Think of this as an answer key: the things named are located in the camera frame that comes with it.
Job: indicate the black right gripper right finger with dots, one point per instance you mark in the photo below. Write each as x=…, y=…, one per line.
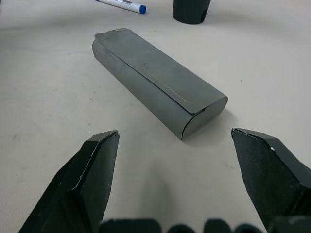
x=274, y=170

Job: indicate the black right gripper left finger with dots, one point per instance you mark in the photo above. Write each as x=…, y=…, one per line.
x=82, y=184

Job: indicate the grey glasses case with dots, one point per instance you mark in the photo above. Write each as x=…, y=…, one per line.
x=158, y=80

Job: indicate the black plastic cup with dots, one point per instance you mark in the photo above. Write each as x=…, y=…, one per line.
x=187, y=12

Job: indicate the white marker with blue cap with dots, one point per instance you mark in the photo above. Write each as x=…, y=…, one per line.
x=143, y=9

